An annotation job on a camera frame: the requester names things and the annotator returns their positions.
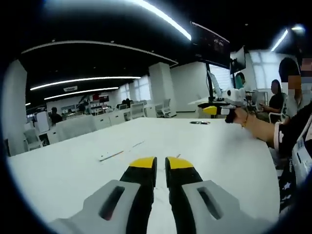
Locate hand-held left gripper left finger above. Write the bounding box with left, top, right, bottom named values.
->
left=48, top=156, right=158, bottom=234

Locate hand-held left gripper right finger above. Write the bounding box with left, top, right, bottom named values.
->
left=164, top=156, right=268, bottom=234

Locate white socket holder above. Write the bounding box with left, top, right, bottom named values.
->
left=98, top=150, right=124, bottom=162

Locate person's right hand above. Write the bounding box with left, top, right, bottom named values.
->
left=235, top=108, right=248, bottom=129

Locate white monitor desk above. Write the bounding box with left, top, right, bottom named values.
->
left=187, top=96, right=229, bottom=108

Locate black monitor stand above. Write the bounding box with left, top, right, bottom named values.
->
left=206, top=63, right=215, bottom=98

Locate small dark monitor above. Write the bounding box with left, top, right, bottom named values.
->
left=230, top=46, right=247, bottom=75

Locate white mesh office chair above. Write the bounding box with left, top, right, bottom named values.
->
left=155, top=98, right=172, bottom=118
left=23, top=131, right=44, bottom=152
left=269, top=93, right=290, bottom=124
left=130, top=101, right=146, bottom=120

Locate large dark monitor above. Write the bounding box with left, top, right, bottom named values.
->
left=190, top=21, right=231, bottom=70

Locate row of white desks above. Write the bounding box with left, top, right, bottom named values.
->
left=47, top=108, right=134, bottom=144

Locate wide bright ceiling light strip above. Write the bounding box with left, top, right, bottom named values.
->
left=126, top=0, right=193, bottom=41

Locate white chest device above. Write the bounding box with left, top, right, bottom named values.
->
left=291, top=136, right=312, bottom=181

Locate white appliance cabinet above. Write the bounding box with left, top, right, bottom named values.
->
left=36, top=111, right=49, bottom=134

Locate short curved ceiling light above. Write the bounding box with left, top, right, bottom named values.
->
left=43, top=86, right=119, bottom=101

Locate long curved ceiling light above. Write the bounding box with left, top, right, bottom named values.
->
left=30, top=76, right=142, bottom=91

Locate wide white square pillar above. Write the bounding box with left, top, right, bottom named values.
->
left=6, top=59, right=28, bottom=156

